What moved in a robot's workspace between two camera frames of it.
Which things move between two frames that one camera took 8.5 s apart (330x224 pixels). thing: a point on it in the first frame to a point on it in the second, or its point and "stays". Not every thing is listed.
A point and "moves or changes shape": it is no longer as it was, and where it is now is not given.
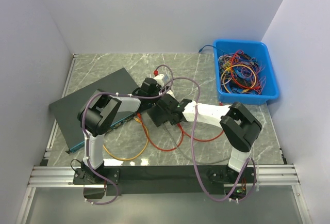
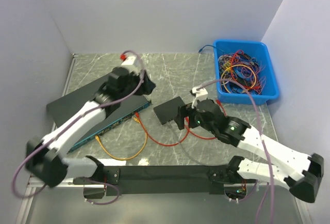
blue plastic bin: x=259 y=51 stays
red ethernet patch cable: x=179 y=124 moves or changes shape
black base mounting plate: x=160 y=180 stays
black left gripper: x=159 y=88 to x=147 y=87
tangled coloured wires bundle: x=240 y=73 stays
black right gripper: x=171 y=121 to x=184 y=111
